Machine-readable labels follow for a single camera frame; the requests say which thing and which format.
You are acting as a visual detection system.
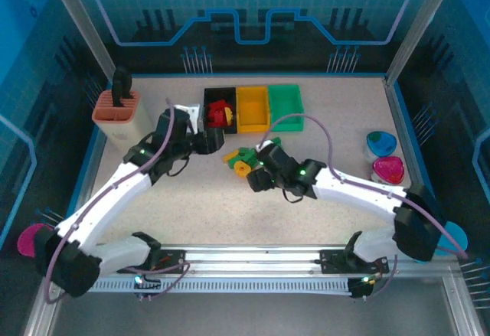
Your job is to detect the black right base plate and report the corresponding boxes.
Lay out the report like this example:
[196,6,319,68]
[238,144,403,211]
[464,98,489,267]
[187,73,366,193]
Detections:
[319,250,390,276]

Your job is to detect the aluminium mounting rail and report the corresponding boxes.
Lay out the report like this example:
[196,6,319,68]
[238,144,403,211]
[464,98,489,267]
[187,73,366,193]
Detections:
[82,242,460,280]

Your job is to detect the white slotted cable duct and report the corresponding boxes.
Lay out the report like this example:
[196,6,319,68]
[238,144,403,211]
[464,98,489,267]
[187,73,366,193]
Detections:
[90,277,355,296]

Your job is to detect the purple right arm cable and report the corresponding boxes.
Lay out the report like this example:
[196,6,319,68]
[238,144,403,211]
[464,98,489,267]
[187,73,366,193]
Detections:
[258,113,470,260]

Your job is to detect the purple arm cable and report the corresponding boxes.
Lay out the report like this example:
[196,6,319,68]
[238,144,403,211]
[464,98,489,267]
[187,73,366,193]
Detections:
[44,98,177,305]
[258,113,470,260]

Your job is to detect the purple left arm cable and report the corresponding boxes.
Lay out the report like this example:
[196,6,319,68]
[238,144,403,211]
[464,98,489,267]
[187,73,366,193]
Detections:
[44,98,177,305]

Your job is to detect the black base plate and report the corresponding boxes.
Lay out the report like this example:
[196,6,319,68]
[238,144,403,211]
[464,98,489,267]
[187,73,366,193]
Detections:
[152,249,188,276]
[319,250,390,276]

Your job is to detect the black utensil handle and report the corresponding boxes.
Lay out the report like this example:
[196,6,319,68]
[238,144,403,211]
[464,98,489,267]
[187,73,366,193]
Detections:
[111,66,134,108]

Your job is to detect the black plastic bin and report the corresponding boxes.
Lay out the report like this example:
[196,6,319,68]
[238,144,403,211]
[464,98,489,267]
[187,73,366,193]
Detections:
[203,86,238,135]

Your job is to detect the cream utensil holder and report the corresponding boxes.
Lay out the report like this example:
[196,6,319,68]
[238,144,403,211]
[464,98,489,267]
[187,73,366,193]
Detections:
[91,90,154,152]

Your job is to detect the pink plastic cup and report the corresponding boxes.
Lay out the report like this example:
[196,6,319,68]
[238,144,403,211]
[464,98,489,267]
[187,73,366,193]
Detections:
[17,223,54,257]

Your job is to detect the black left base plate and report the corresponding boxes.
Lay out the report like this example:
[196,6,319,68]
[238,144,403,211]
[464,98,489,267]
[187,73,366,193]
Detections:
[152,249,188,276]

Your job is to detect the yellow plastic bin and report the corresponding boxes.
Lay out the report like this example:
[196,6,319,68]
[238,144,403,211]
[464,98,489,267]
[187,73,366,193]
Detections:
[235,86,271,134]

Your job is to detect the light blue plastic vase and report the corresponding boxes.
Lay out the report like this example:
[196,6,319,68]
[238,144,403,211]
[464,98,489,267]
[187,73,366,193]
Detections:
[419,220,469,265]

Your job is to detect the green plastic bin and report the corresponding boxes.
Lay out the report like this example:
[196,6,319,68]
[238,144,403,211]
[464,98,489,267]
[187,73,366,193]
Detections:
[266,83,306,133]

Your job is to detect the aluminium frame post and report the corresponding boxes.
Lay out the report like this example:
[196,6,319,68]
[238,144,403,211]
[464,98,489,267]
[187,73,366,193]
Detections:
[42,0,116,81]
[385,0,460,86]

